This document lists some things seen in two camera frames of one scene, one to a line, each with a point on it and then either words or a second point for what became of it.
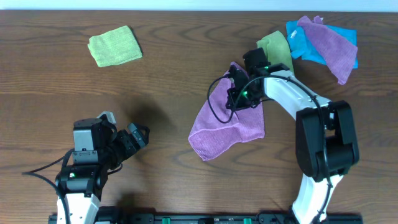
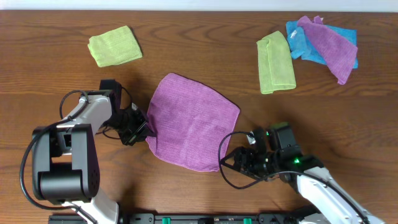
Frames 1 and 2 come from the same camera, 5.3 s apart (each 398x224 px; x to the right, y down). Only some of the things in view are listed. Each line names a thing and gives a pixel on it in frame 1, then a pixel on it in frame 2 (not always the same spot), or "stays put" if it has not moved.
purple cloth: (338, 53) stays put
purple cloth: (220, 127) to (189, 118)
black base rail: (222, 218) stays put
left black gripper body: (134, 139) to (137, 127)
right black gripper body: (236, 97) to (241, 158)
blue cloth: (300, 46) stays put
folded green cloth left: (116, 46) stays put
